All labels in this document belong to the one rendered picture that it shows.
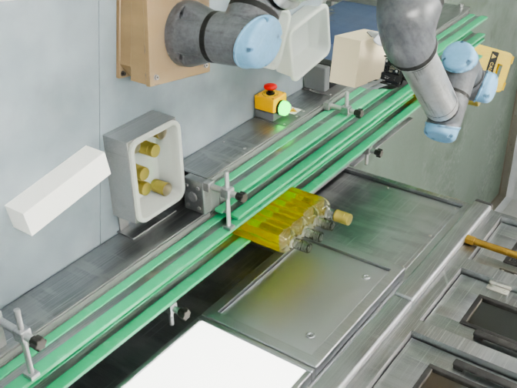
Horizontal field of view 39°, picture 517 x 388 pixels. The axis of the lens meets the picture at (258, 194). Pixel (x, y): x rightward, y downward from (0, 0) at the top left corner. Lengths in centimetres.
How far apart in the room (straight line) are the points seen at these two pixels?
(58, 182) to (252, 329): 59
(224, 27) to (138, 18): 19
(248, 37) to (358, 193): 101
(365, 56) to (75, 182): 79
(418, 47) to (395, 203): 112
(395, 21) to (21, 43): 73
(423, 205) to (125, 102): 108
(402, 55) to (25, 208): 82
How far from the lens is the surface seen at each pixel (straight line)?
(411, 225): 232
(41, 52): 159
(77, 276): 177
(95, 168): 169
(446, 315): 200
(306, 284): 199
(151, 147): 180
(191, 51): 168
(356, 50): 190
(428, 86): 150
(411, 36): 135
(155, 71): 169
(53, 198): 163
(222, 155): 201
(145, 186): 182
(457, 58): 171
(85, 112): 171
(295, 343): 181
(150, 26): 166
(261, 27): 160
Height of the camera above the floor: 195
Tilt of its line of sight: 30 degrees down
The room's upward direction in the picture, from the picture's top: 109 degrees clockwise
